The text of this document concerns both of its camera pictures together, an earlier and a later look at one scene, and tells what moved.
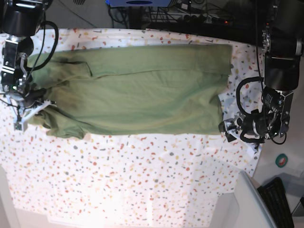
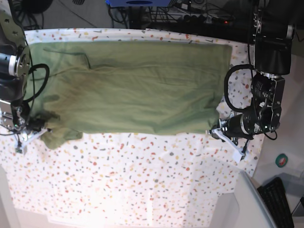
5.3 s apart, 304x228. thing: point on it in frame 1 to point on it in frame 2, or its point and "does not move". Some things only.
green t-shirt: [166, 89] does not move
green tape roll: [281, 160] does not move
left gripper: [19, 99] to [30, 125]
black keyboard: [273, 193] does not move
